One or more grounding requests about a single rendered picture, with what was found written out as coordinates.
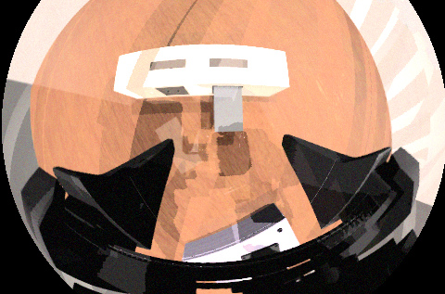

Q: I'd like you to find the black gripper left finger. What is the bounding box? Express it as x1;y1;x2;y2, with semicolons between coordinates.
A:
53;139;174;249

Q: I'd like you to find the grey two-prong charger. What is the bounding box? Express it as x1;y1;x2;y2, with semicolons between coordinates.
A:
214;86;244;132

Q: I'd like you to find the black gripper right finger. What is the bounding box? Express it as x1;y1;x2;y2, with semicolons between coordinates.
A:
282;134;392;230

